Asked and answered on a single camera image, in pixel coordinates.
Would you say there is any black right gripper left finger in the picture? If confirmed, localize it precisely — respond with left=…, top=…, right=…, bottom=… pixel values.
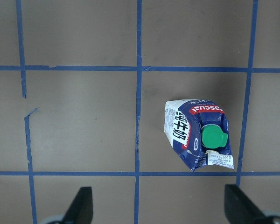
left=63, top=187, right=93, bottom=224

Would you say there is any blue white milk carton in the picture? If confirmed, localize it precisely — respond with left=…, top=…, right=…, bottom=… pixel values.
left=164, top=99, right=234, bottom=171

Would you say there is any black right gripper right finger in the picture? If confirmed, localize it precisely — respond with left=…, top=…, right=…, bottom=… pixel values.
left=224, top=184, right=269, bottom=224

